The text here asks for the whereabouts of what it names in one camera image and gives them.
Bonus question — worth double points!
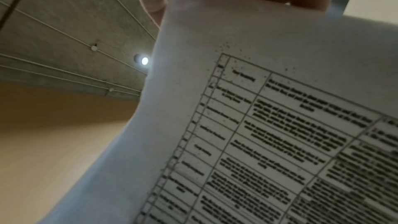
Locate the round ceiling light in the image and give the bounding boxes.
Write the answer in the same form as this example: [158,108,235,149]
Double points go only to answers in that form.
[133,53,150,67]

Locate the pile of printed papers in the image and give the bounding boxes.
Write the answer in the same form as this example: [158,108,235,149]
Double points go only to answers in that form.
[36,0,398,224]

